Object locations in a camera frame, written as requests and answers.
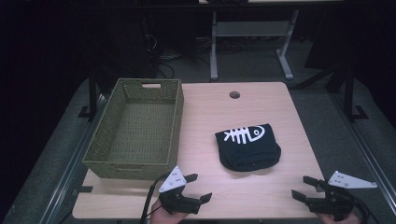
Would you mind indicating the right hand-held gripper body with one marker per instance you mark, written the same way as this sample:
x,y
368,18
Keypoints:
x,y
334,202

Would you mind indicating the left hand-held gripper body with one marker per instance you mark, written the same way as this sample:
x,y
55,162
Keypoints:
x,y
178,202

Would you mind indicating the black fishbone print garment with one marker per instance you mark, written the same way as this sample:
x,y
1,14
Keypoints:
x,y
247,155

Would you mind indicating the green woven basket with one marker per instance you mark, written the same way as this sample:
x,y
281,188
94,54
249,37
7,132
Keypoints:
x,y
140,133

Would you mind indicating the person's left hand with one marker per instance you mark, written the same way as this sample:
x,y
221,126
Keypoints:
x,y
163,216

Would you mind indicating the person's right hand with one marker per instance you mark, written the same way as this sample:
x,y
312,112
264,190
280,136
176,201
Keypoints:
x,y
342,221

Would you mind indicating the aluminium floor rail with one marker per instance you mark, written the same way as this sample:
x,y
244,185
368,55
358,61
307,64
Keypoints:
x,y
73,165
364,149

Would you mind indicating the black metal post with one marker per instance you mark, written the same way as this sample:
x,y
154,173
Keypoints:
x,y
348,93
92,93

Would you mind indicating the black table bracket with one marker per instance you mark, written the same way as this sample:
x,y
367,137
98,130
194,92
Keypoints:
x,y
83,189

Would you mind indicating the grey metal desk frame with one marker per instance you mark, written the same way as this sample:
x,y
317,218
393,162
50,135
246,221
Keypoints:
x,y
249,28

